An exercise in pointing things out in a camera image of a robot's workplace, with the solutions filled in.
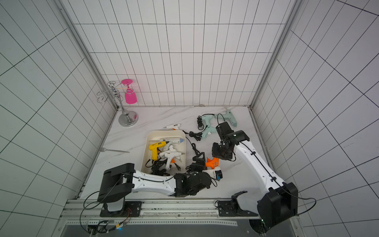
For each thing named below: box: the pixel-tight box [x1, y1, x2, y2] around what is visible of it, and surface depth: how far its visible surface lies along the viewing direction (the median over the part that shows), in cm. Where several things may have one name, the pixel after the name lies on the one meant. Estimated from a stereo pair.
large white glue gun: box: [159, 137, 185, 148], surface depth 97 cm
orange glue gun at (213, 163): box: [205, 157, 220, 170], surface depth 75 cm
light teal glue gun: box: [201, 122, 217, 140], surface depth 105 cm
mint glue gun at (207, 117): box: [201, 114, 217, 128], surface depth 112 cm
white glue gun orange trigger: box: [163, 123, 181, 131], surface depth 107 cm
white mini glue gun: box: [159, 145, 186, 170], surface depth 89 cm
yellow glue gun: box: [148, 141, 167, 161], surface depth 90 cm
